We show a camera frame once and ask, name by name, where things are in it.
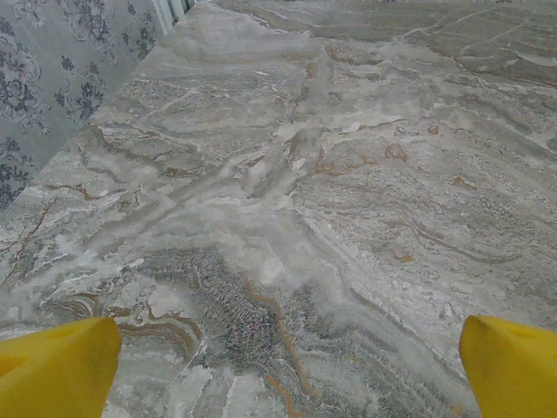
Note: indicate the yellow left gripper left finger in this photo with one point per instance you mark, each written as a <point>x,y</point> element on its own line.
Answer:
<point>52,374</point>

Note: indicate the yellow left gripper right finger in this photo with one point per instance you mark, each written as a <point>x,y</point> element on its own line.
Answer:
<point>513,374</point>

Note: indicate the aluminium frame post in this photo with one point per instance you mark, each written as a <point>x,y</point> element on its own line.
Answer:
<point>172,13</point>

